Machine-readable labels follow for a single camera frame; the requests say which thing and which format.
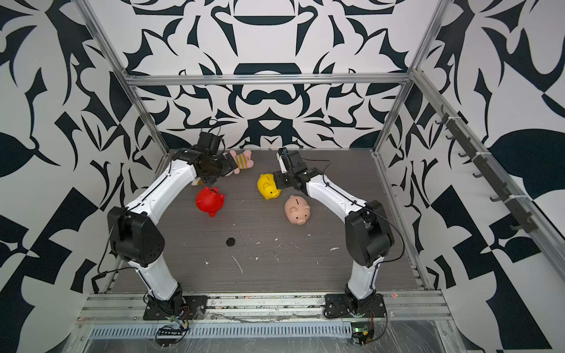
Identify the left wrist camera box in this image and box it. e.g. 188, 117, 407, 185
197, 132, 222, 155

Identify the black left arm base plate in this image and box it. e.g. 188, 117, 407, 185
143, 295, 208, 321

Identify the red piggy bank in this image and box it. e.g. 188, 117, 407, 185
196, 187, 225, 218

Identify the pink piggy bank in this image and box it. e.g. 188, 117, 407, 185
285, 195, 310, 225

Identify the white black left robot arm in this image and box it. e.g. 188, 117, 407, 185
107, 149, 238, 316

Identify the yellow piggy bank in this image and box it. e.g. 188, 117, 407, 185
257, 174, 281, 200

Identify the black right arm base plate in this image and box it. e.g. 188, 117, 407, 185
323, 293, 388, 319

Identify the right base circuit board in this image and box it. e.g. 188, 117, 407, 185
351, 322, 375, 346

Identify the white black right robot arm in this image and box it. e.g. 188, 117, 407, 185
274, 169, 394, 307

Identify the pink striped plush toy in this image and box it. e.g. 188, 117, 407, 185
225, 150, 255, 177

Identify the base circuit board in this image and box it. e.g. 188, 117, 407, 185
351, 322, 375, 346
154, 325, 188, 347

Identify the aluminium frame front rail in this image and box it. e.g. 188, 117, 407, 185
79, 291, 453, 323

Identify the left base circuit board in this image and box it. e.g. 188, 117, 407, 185
154, 325, 188, 347

